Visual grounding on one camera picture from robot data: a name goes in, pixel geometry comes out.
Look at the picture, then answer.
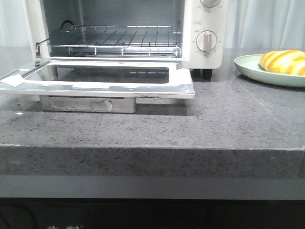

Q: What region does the upper grey oven knob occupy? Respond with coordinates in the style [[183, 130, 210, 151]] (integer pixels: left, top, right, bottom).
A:
[[200, 0, 220, 8]]

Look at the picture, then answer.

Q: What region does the grey oven knob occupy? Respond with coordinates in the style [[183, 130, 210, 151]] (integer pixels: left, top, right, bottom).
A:
[[196, 31, 217, 52], [200, 0, 220, 8]]

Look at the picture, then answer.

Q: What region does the lower grey oven knob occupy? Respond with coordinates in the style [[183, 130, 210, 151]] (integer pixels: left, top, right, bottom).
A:
[[196, 31, 217, 52]]

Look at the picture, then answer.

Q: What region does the white oven door handle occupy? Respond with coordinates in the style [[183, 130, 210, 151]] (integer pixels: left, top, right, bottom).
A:
[[40, 95, 136, 113]]

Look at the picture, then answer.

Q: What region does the light green round plate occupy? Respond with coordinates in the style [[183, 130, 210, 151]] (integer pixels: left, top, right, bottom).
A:
[[234, 54, 305, 88]]

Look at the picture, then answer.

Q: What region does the open oven glass door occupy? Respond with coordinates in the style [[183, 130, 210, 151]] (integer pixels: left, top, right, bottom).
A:
[[0, 59, 195, 99]]

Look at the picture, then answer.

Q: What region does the white toaster oven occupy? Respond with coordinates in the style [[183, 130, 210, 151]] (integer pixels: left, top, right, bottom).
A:
[[23, 0, 229, 79]]

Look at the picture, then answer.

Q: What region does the metal wire oven rack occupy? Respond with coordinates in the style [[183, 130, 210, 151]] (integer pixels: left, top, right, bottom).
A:
[[36, 25, 182, 59]]

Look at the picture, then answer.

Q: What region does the yellow striped croissant bread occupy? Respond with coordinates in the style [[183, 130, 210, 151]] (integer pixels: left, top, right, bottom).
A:
[[259, 50, 305, 76]]

